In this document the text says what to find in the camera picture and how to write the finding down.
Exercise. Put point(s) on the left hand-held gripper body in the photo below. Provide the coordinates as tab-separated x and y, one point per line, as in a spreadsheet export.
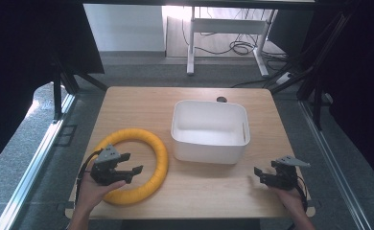
106	166

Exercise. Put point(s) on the white plastic bin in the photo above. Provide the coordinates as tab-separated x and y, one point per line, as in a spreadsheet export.
210	134

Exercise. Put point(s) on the aluminium rail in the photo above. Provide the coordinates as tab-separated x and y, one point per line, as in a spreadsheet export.
332	166
35	163

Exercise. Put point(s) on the black metal stand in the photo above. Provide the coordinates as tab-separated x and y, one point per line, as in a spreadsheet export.
316	73
60	86

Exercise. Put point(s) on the grey table grommet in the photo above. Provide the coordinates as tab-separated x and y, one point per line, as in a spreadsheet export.
221	99

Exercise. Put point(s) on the white desk frame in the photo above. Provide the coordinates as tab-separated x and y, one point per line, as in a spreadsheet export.
226	26

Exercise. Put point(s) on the person's right hand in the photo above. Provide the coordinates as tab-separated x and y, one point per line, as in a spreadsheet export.
290	199

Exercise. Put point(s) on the person's left hand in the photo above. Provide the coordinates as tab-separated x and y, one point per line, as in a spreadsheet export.
95	191

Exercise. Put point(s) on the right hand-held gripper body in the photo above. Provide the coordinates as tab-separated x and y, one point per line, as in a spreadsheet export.
284	174

